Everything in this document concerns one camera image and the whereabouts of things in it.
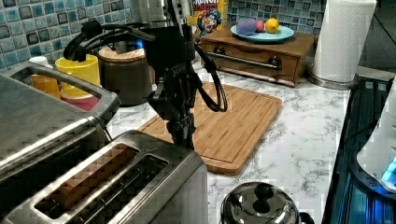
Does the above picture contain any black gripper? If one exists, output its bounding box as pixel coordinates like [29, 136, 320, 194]
[148, 63, 197, 150]

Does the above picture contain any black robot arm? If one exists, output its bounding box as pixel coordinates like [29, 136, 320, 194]
[130, 0, 199, 149]

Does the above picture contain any bread slice in toaster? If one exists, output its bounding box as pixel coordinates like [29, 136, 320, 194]
[52, 144, 135, 209]

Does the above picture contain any stainless steel two-slot toaster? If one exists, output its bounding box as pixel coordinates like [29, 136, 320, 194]
[1, 131, 208, 224]

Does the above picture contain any stainless steel toaster oven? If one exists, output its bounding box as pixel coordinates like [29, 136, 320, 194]
[0, 62, 120, 216]

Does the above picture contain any bamboo cutting board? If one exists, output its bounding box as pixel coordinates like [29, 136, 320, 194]
[137, 81, 283, 176]

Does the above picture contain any dark brown canister wooden lid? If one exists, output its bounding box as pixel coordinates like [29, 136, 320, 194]
[99, 47, 152, 106]

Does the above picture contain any dark red bowl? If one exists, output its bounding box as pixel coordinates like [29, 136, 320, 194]
[60, 91, 99, 111]

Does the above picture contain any shiny steel kettle lid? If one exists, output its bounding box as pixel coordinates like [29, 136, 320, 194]
[220, 182, 315, 224]

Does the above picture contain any yellow mug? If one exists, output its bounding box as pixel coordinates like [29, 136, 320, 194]
[55, 54, 100, 97]

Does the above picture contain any cereal box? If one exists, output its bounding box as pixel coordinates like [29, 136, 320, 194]
[187, 0, 229, 43]

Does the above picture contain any purple toy fruit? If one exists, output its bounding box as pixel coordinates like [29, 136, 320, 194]
[236, 18, 257, 35]

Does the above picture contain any wooden drawer box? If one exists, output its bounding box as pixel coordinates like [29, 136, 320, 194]
[201, 29, 316, 87]

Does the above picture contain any red toy apple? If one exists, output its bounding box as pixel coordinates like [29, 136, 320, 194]
[256, 20, 265, 33]

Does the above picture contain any yellow toy lemon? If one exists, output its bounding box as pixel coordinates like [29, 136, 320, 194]
[265, 18, 279, 34]

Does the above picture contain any light blue plate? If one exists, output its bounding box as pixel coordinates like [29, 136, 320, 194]
[231, 25, 294, 43]

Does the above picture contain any orange bottle white cap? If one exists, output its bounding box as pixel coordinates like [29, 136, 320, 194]
[29, 56, 61, 99]

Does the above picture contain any black stovetop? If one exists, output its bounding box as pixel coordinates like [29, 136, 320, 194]
[321, 73, 396, 224]

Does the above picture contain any white paper towel roll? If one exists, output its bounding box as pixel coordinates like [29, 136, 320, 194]
[307, 0, 376, 91]

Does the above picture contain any white appliance blue light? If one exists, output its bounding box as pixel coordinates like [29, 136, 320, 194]
[357, 81, 396, 193]

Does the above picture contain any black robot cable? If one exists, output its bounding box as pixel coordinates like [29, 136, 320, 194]
[63, 20, 229, 113]

